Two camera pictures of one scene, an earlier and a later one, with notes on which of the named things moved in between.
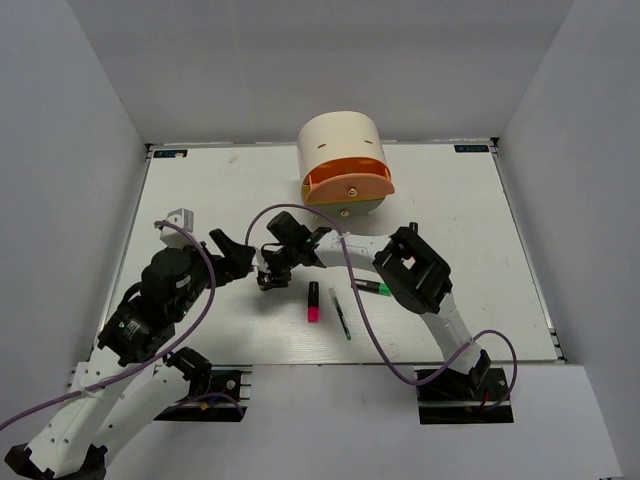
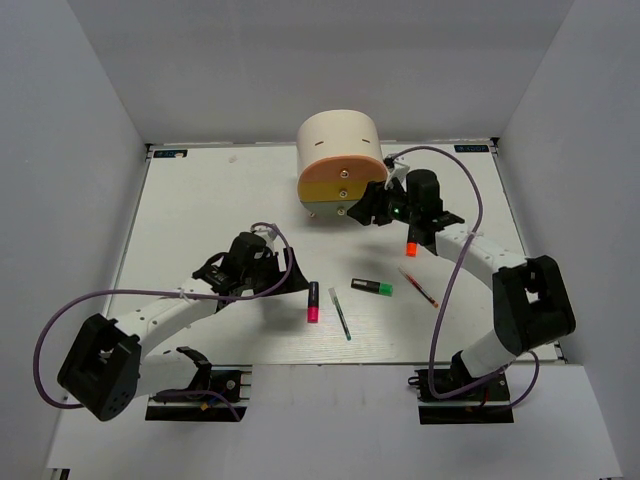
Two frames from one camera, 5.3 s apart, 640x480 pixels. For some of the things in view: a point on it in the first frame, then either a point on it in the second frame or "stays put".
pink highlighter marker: [313, 308] stays put
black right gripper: [272, 277] → [373, 203]
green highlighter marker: [371, 286] stays put
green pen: [340, 312] stays put
